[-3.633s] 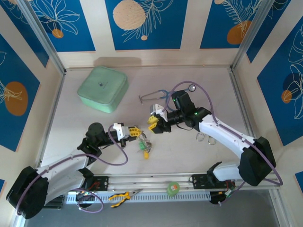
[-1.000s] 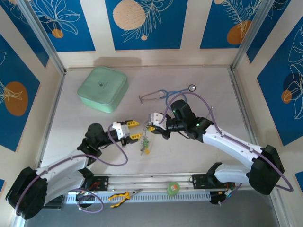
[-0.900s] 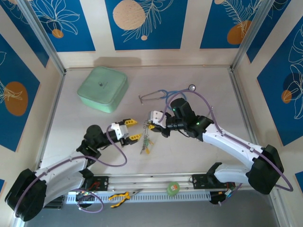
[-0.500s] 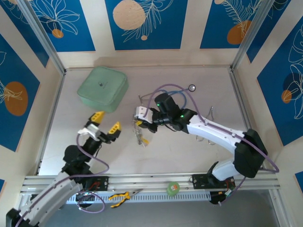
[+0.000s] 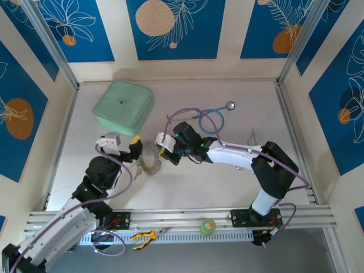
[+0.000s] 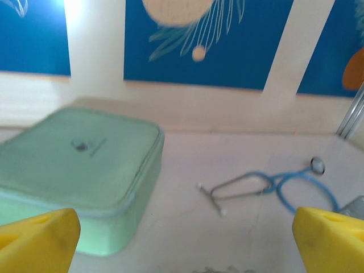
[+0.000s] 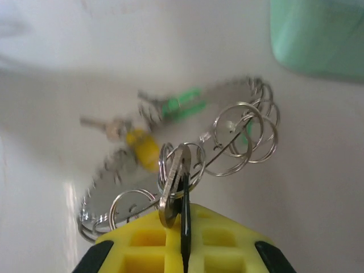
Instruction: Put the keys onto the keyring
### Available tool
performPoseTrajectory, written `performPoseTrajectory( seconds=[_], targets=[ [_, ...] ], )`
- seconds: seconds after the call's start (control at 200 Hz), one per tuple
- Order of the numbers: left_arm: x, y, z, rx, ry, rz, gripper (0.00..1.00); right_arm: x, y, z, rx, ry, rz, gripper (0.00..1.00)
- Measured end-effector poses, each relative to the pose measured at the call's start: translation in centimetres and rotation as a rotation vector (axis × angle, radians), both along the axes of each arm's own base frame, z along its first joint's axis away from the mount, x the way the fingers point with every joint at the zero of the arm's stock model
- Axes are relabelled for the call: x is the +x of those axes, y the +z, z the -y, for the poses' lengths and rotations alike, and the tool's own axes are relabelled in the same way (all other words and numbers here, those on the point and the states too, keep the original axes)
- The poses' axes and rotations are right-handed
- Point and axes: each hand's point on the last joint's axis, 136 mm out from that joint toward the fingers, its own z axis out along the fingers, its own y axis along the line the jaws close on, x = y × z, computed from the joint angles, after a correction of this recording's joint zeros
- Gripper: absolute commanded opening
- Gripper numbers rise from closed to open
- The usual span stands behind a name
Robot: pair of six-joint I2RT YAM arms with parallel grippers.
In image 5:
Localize mint green zip case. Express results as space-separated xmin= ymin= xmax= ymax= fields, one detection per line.
xmin=93 ymin=80 xmax=155 ymax=136

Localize blue stethoscope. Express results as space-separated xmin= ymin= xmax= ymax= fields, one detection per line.
xmin=166 ymin=101 xmax=236 ymax=134

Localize silver carabiner clip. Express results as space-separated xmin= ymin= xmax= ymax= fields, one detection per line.
xmin=246 ymin=127 xmax=260 ymax=146

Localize green tape roll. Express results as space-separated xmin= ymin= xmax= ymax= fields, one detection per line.
xmin=200 ymin=218 xmax=217 ymax=237

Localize yellow black pliers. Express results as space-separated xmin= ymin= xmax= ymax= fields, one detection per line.
xmin=130 ymin=226 xmax=173 ymax=251

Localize grey metal shelf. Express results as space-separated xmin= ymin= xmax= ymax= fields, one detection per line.
xmin=27 ymin=229 xmax=339 ymax=273

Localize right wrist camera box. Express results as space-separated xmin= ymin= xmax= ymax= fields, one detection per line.
xmin=155 ymin=131 xmax=176 ymax=151

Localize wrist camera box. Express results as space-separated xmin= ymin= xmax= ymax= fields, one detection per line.
xmin=155 ymin=131 xmax=176 ymax=151
xmin=95 ymin=131 xmax=122 ymax=156

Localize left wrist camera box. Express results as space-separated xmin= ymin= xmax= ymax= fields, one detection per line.
xmin=95 ymin=131 xmax=122 ymax=156

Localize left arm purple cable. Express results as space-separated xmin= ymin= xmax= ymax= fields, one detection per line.
xmin=10 ymin=144 xmax=134 ymax=273

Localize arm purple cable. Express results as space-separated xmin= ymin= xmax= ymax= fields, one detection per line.
xmin=166 ymin=107 xmax=311 ymax=248
xmin=10 ymin=144 xmax=134 ymax=273

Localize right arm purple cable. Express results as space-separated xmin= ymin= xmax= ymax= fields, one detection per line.
xmin=166 ymin=107 xmax=311 ymax=248

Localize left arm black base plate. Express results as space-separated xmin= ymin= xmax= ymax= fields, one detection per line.
xmin=99 ymin=210 xmax=132 ymax=230

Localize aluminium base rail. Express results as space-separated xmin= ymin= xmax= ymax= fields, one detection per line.
xmin=24 ymin=205 xmax=338 ymax=234

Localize aluminium table side rail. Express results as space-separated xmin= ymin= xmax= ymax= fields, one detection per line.
xmin=274 ymin=82 xmax=319 ymax=205
xmin=42 ymin=85 xmax=80 ymax=211

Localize grey slotted cable duct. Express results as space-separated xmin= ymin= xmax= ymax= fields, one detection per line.
xmin=79 ymin=229 xmax=254 ymax=245

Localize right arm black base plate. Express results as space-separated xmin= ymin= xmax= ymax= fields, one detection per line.
xmin=229 ymin=209 xmax=284 ymax=228

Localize aluminium frame post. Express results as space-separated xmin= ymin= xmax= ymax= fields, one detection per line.
xmin=276 ymin=0 xmax=335 ymax=86
xmin=19 ymin=0 xmax=80 ymax=90

